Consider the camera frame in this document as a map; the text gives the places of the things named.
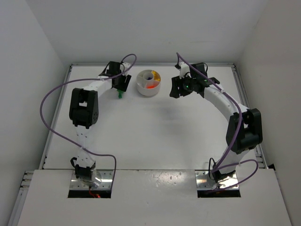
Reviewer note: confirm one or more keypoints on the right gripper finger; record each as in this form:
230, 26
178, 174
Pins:
176, 81
176, 92

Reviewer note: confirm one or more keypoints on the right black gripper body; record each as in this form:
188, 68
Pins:
177, 87

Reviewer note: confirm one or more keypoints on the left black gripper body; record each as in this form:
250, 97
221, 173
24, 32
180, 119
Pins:
124, 83

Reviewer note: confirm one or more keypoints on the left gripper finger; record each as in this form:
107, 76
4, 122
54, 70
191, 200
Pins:
127, 80
118, 85

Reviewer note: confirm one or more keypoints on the small dark green lego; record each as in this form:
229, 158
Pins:
120, 94

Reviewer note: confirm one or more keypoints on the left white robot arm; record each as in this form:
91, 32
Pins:
84, 114

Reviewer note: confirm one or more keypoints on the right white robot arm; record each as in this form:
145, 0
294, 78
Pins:
244, 131

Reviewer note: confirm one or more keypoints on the white round divided container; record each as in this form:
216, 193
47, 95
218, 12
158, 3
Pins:
142, 83

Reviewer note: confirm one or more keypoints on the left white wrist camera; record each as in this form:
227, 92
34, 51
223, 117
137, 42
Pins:
124, 66

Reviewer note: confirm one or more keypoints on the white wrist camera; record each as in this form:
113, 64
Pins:
124, 66
184, 69

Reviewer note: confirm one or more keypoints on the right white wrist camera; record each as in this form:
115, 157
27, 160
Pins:
184, 69

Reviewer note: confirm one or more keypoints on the aluminium frame rail back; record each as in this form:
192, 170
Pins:
232, 65

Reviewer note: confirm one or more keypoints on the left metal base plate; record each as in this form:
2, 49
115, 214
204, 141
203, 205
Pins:
101, 180

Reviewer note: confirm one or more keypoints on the metal base plate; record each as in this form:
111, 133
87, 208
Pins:
101, 180
205, 183

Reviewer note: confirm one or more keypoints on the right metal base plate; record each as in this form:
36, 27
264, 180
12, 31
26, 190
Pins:
205, 183

